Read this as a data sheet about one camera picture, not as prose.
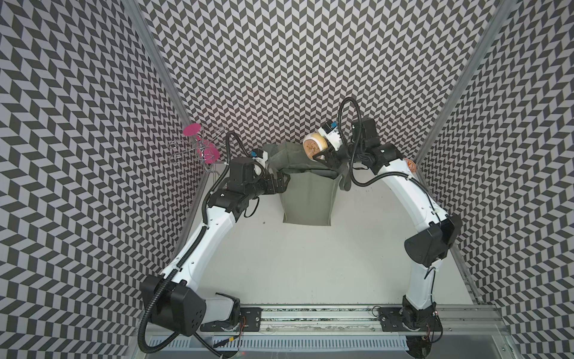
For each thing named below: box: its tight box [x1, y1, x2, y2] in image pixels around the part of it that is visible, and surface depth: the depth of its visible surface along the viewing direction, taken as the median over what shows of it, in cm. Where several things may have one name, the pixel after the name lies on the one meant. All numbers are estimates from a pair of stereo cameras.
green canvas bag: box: [263, 142, 353, 227], surface depth 86 cm
